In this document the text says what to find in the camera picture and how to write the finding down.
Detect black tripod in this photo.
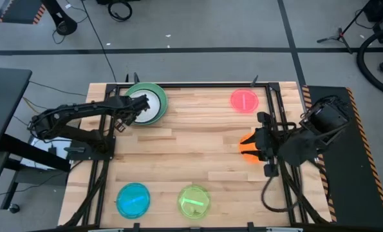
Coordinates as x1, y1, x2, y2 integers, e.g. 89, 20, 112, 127
316, 26, 353, 55

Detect black side table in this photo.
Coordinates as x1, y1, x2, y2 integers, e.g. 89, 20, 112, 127
0, 66, 72, 209

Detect black curved floor stand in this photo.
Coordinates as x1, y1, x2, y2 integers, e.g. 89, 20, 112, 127
42, 0, 79, 37

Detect orange translucent plastic plate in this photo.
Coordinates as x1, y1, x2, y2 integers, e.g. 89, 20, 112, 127
238, 132, 265, 165

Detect small hazard-striped floor mat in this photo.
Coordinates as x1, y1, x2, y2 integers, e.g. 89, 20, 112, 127
0, 0, 47, 25

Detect black aluminium table frame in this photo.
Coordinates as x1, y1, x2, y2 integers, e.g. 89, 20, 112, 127
64, 81, 332, 228

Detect cream white plastic plate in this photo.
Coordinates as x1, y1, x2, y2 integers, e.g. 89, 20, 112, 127
131, 90, 162, 124

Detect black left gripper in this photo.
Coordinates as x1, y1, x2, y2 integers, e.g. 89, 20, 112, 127
113, 95, 151, 126

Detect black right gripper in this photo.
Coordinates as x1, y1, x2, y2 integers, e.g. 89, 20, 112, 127
239, 111, 281, 178

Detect lime translucent plastic plate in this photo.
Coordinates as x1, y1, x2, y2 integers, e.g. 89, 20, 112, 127
177, 184, 212, 220

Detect long black floor cable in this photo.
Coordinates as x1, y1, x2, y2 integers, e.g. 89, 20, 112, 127
80, 0, 118, 83

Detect red translucent plastic plate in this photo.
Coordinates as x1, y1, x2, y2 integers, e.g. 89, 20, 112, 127
230, 88, 260, 114

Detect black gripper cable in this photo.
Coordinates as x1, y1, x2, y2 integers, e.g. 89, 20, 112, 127
261, 175, 295, 213

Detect thick black hose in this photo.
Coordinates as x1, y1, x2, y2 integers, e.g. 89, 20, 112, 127
356, 24, 383, 100

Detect coiled black cable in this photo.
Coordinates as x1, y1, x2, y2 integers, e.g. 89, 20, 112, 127
107, 0, 133, 23

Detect white box under table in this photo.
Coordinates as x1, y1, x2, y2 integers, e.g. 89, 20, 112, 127
19, 136, 72, 171

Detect blue translucent plastic plate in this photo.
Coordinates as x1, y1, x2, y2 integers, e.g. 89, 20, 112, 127
115, 182, 151, 220

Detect black hazard-striped floor mat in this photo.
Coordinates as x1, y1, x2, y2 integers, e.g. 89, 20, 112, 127
301, 84, 383, 230

